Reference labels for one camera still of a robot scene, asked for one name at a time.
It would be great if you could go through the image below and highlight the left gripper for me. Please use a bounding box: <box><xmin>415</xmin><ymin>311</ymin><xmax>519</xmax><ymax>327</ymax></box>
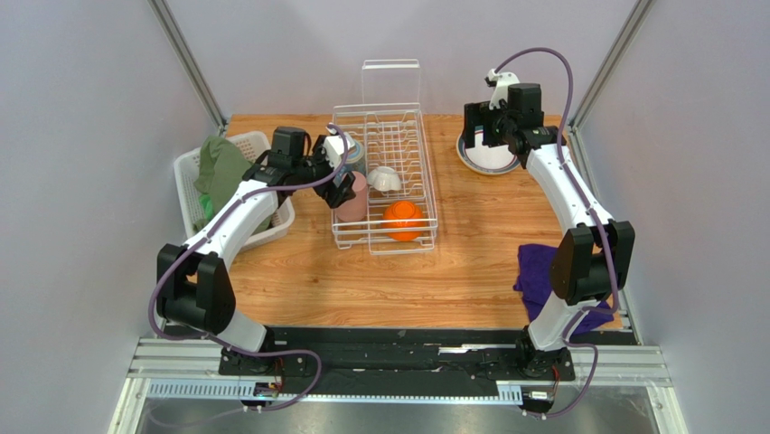
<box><xmin>292</xmin><ymin>137</ymin><xmax>355</xmax><ymax>210</ymax></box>

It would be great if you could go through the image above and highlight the pink cup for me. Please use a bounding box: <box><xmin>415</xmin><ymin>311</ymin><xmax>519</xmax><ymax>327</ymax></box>
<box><xmin>334</xmin><ymin>171</ymin><xmax>368</xmax><ymax>222</ymax></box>

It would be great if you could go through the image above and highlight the beige plate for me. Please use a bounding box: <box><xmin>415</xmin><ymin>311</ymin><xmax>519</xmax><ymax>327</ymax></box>
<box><xmin>455</xmin><ymin>130</ymin><xmax>521</xmax><ymax>176</ymax></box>

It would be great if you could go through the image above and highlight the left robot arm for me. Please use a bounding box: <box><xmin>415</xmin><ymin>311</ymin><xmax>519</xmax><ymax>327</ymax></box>
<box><xmin>147</xmin><ymin>123</ymin><xmax>355</xmax><ymax>357</ymax></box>

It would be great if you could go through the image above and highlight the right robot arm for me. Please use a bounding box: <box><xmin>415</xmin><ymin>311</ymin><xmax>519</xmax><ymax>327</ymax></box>
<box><xmin>458</xmin><ymin>74</ymin><xmax>635</xmax><ymax>378</ymax></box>

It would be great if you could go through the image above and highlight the blue butterfly mug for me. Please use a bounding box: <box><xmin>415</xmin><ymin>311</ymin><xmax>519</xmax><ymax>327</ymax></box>
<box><xmin>343</xmin><ymin>138</ymin><xmax>366</xmax><ymax>175</ymax></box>

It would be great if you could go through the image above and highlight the white flower-shaped bowl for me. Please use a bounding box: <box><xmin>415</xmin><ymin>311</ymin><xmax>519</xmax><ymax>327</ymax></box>
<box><xmin>367</xmin><ymin>166</ymin><xmax>402</xmax><ymax>193</ymax></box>

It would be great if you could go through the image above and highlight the orange bowl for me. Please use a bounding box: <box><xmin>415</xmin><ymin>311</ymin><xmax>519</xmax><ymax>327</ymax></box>
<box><xmin>380</xmin><ymin>200</ymin><xmax>425</xmax><ymax>242</ymax></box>

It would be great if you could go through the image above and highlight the white plastic basket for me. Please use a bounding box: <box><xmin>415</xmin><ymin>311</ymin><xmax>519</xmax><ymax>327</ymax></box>
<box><xmin>174</xmin><ymin>131</ymin><xmax>296</xmax><ymax>251</ymax></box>

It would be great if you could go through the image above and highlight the green cloth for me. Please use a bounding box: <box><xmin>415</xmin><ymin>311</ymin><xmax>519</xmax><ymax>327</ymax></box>
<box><xmin>193</xmin><ymin>136</ymin><xmax>253</xmax><ymax>231</ymax></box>

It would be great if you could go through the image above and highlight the purple cloth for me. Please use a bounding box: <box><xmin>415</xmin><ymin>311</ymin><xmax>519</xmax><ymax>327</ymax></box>
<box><xmin>513</xmin><ymin>244</ymin><xmax>614</xmax><ymax>335</ymax></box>

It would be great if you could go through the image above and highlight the white wire dish rack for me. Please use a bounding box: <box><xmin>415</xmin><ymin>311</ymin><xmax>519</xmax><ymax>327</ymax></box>
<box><xmin>332</xmin><ymin>59</ymin><xmax>438</xmax><ymax>255</ymax></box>

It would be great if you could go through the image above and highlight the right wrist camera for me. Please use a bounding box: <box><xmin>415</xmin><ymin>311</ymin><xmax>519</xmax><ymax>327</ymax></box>
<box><xmin>484</xmin><ymin>69</ymin><xmax>520</xmax><ymax>110</ymax></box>

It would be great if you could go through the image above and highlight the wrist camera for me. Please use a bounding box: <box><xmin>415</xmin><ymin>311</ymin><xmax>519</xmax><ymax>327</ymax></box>
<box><xmin>323</xmin><ymin>133</ymin><xmax>353</xmax><ymax>169</ymax></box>
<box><xmin>484</xmin><ymin>69</ymin><xmax>520</xmax><ymax>110</ymax></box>

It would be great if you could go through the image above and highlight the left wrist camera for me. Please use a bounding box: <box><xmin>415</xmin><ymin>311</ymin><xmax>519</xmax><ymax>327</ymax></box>
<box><xmin>323</xmin><ymin>133</ymin><xmax>353</xmax><ymax>169</ymax></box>

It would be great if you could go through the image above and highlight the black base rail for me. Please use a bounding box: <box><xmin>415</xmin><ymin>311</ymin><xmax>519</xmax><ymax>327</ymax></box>
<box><xmin>210</xmin><ymin>325</ymin><xmax>639</xmax><ymax>406</ymax></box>

